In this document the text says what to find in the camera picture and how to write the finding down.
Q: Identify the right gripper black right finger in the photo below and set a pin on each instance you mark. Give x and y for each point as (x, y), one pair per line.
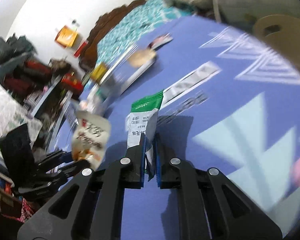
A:
(210, 206)

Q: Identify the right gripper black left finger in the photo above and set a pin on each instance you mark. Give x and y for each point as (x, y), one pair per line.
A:
(90, 205)

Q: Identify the white orange snack wrapper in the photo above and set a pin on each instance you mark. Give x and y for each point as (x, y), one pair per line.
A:
(90, 138)

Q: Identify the green white snack wrapper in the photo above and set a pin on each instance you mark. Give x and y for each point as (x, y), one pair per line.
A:
(142, 119)

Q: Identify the cluttered metal shelf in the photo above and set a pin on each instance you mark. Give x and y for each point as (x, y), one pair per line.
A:
(23, 82)

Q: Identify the red gift box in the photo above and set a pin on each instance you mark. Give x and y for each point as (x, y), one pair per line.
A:
(71, 83)

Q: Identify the blue patterned bed blanket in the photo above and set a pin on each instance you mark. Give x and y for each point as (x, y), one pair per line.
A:
(243, 120)

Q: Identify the yellow red medicine box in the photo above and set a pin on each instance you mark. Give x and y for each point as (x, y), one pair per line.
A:
(98, 72)

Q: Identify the dark carved wooden headboard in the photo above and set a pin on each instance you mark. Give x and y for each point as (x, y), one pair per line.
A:
(89, 55)

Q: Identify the white book with butterfly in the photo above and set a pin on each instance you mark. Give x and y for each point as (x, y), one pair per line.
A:
(126, 70)

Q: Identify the dark red foil sachet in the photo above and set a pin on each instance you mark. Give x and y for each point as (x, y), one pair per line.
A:
(160, 41)

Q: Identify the teal patterned bed sheet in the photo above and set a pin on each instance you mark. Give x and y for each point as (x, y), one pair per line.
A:
(141, 20)

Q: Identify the orange red wall calendar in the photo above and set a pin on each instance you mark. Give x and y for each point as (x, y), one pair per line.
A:
(71, 39)

